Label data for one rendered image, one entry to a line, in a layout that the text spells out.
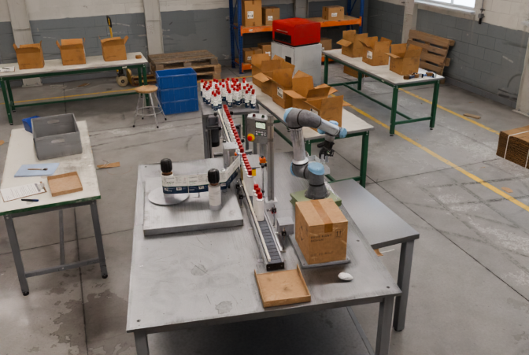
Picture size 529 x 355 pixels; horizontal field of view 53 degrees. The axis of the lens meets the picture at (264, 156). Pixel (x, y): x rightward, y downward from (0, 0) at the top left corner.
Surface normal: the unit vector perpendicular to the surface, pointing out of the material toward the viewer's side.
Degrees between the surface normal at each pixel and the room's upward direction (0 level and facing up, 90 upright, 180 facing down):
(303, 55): 90
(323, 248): 90
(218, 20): 90
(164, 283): 0
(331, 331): 1
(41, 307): 0
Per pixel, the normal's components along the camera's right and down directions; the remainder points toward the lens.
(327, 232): 0.21, 0.39
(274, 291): -0.01, -0.92
